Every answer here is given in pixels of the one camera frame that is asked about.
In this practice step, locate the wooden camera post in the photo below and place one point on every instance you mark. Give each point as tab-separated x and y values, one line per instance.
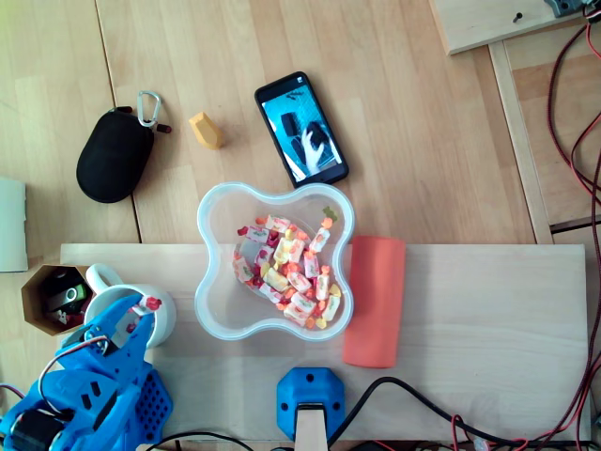
310	427

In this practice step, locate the light wooden base board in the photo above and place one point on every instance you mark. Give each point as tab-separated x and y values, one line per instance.
469	329

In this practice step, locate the white red candy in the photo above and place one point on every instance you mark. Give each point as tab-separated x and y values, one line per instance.
149	303

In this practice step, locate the black zip pouch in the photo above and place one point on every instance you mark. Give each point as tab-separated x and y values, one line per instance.
112	160

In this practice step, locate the yellow wrapped candy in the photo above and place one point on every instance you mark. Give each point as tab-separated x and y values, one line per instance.
283	249
276	279

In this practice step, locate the coral red cylinder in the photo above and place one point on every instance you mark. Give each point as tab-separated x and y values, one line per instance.
375	300

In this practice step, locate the blue post mount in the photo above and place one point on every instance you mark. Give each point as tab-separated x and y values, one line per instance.
291	399

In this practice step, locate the yellow plastic piece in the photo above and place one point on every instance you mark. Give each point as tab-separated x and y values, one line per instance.
206	131

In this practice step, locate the pink wrapped candy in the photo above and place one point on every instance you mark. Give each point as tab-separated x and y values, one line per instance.
264	255

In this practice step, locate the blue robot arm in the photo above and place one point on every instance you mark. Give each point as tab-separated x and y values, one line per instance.
94	413

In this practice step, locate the clear Haribo candy tub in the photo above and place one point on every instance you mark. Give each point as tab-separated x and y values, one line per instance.
220	211

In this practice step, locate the small wooden board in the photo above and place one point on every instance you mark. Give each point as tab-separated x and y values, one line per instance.
493	23

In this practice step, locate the green orange gummy candy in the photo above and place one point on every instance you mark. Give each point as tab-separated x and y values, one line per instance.
329	213

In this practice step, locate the black smartphone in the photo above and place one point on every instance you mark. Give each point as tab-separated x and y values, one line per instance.
305	136

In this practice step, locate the black silver usb stick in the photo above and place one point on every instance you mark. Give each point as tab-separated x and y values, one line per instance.
66	297

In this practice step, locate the white ceramic mug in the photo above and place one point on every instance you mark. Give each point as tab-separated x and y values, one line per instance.
164	305

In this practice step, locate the brown hexagonal box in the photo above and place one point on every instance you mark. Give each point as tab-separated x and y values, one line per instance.
33	300

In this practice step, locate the light wooden frame panel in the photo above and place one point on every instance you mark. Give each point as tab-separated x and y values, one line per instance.
535	141

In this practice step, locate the silver carabiner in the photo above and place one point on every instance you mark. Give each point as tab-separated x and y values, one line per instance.
149	124

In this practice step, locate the white box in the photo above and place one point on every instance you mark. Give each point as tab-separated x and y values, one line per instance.
11	225

